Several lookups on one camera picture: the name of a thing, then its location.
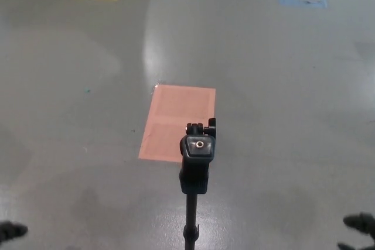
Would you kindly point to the pink floor marking patch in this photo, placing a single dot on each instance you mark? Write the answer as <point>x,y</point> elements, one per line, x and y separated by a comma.
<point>173,115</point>

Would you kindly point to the black phone stand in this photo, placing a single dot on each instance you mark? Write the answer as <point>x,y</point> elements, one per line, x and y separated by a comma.
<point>195,171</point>

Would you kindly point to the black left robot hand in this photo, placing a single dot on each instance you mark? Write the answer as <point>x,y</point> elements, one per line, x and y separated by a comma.
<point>11,230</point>

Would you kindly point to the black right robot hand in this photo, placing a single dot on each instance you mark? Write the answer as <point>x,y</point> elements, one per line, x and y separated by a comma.
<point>364,223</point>

